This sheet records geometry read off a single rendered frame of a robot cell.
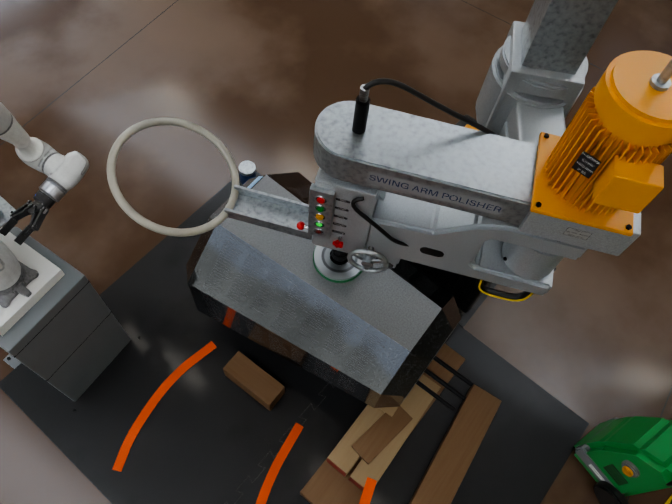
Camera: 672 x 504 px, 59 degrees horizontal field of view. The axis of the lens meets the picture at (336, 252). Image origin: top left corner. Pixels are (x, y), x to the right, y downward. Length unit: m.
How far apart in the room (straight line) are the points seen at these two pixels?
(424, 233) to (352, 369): 0.77
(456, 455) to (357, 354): 0.86
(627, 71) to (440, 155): 0.53
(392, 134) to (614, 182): 0.62
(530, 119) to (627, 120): 0.79
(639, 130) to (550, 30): 0.74
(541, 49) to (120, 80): 2.90
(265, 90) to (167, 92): 0.64
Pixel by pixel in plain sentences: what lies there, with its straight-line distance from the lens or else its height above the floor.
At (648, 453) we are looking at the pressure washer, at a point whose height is 0.54.
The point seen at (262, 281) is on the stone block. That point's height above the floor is 0.73.
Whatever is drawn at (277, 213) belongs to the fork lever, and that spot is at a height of 1.06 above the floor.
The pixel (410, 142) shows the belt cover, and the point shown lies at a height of 1.67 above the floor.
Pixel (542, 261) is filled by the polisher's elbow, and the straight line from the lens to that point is 2.04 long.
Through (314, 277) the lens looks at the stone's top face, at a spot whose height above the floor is 0.80.
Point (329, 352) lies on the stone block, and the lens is 2.52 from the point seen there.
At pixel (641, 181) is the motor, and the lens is 1.57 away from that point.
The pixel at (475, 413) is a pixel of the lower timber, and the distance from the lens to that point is 3.16.
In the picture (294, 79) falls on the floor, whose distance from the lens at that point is 4.21.
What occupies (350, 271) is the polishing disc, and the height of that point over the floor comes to 0.86.
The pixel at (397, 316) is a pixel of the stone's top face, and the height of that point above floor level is 0.80.
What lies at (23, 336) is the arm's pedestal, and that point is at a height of 0.80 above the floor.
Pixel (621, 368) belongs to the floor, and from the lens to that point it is 3.63.
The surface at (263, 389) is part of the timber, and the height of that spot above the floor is 0.14.
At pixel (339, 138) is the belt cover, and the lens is 1.76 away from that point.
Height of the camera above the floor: 3.05
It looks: 62 degrees down
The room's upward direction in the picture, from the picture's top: 8 degrees clockwise
